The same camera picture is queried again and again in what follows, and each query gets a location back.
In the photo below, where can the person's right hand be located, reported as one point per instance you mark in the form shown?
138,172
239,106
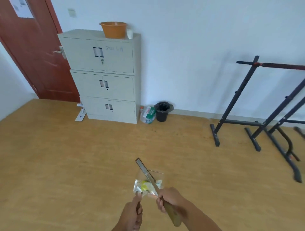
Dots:
172,196

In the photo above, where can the white cup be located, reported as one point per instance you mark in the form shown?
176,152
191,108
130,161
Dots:
129,34

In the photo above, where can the clear plastic container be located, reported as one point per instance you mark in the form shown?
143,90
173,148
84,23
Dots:
140,188

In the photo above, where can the person's right fingers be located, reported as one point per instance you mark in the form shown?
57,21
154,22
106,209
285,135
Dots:
160,204

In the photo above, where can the black trash bin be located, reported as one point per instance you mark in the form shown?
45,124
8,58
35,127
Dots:
163,111

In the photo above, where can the white power strip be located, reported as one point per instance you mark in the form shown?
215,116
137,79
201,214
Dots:
81,114

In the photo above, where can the white wall switch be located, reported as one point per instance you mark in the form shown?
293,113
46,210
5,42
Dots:
72,12

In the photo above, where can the white paper sheet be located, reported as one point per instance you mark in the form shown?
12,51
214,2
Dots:
22,8

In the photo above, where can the person's right forearm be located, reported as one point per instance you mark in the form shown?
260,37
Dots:
199,217

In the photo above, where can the grey metal filing cabinet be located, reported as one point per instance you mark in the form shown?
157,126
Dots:
107,78

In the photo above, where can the red-brown wooden door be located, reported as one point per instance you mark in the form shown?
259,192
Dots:
40,54

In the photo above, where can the black and red barbell bar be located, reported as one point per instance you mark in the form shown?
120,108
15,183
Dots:
281,66

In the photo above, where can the clear plastic bag with packets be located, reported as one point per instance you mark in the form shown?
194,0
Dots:
147,115

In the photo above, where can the person's left hand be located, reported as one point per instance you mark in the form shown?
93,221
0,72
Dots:
129,214

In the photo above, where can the yellow and white food scraps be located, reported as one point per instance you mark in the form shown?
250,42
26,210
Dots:
149,186

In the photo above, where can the orange plastic bucket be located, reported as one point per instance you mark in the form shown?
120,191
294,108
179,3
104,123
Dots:
114,30

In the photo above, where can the person's left forearm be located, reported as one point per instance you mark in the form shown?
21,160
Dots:
118,228

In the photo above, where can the black metal exercise rack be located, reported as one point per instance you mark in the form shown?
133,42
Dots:
240,92

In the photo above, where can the person's left thumb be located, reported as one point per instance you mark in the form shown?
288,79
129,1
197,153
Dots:
138,198

